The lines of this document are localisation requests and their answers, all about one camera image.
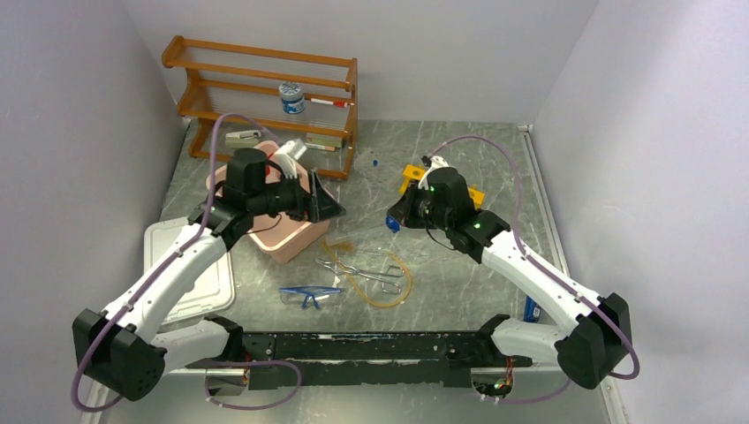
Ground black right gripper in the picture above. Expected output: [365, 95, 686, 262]
[387, 178, 452, 231]

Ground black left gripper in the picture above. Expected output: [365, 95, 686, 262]
[249, 170, 346, 223]

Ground blue handled brush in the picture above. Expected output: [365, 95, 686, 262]
[385, 216, 401, 233]

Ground metal crucible tongs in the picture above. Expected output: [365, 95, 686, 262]
[314, 259, 405, 295]

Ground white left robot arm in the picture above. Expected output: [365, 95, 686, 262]
[70, 148, 345, 412]

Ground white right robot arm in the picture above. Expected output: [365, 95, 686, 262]
[386, 167, 632, 390]

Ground yellow test tube rack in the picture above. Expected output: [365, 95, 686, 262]
[398, 164, 485, 208]

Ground orange white marker pen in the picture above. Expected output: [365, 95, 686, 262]
[304, 142, 337, 152]

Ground green small box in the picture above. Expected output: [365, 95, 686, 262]
[306, 132, 344, 148]

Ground clear acrylic tube rack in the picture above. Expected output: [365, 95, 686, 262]
[353, 148, 403, 189]

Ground amber rubber tubing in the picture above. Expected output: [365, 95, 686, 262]
[322, 238, 413, 309]

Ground pink plastic tub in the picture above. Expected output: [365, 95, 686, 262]
[214, 140, 330, 265]

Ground red white marker pen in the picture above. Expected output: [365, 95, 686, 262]
[309, 98, 350, 109]

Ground blue white jar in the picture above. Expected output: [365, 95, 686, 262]
[278, 81, 306, 115]

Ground wooden shelf rack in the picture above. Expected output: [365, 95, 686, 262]
[161, 35, 359, 180]

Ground blue safety glasses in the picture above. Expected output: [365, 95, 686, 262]
[278, 285, 344, 310]

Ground white tub lid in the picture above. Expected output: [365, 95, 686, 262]
[143, 217, 236, 326]

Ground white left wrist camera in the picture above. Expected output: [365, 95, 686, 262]
[271, 139, 307, 178]

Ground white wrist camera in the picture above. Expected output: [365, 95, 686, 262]
[421, 155, 450, 175]
[271, 139, 307, 178]

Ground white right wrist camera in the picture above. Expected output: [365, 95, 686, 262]
[421, 155, 450, 175]

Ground blue tool by wall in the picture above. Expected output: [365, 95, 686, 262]
[523, 296, 542, 323]

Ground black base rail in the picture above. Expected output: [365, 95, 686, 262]
[203, 324, 532, 390]

